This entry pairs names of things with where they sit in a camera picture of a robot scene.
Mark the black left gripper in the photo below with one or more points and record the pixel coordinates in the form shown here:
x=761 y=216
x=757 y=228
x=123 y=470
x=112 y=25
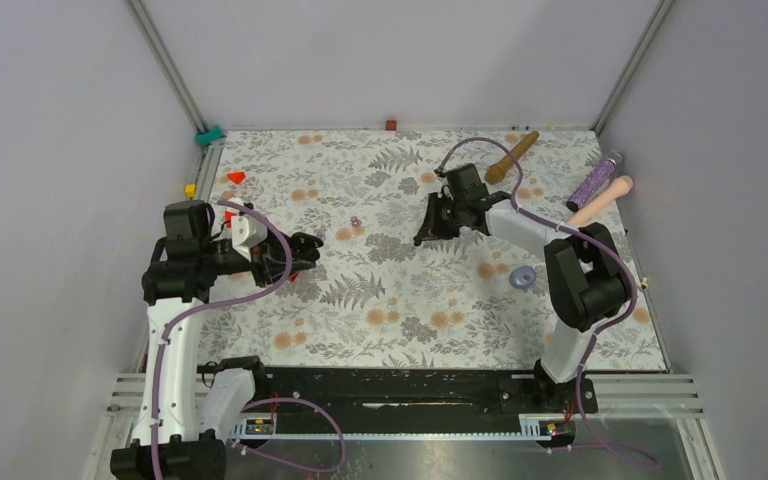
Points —
x=268 y=259

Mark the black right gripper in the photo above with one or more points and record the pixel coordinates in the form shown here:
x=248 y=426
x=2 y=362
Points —
x=432 y=228

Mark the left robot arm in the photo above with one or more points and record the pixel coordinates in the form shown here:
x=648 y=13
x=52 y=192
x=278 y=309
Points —
x=175 y=436

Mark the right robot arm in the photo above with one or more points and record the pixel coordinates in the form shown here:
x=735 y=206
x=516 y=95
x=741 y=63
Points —
x=587 y=280

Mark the brown wooden stick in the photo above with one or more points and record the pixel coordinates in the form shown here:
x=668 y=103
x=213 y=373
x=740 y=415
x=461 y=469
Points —
x=498 y=171

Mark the red rectangular block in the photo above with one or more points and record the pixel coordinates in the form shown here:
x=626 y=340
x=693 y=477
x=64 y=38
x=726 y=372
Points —
x=229 y=215

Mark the floral patterned mat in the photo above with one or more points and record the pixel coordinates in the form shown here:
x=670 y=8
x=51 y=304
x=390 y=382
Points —
x=374 y=299

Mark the red triangular block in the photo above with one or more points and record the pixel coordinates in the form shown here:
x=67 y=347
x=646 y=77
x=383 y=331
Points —
x=236 y=177

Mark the teal arch block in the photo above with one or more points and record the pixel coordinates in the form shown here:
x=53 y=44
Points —
x=204 y=139

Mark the purple glitter tube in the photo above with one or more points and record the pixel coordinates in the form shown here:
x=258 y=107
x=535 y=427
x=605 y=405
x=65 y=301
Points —
x=598 y=176

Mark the pink flesh-coloured stick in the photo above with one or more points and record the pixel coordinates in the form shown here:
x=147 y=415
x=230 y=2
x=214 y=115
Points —
x=617 y=188

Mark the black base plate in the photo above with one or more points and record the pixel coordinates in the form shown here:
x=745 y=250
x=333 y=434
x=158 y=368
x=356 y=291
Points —
x=380 y=401

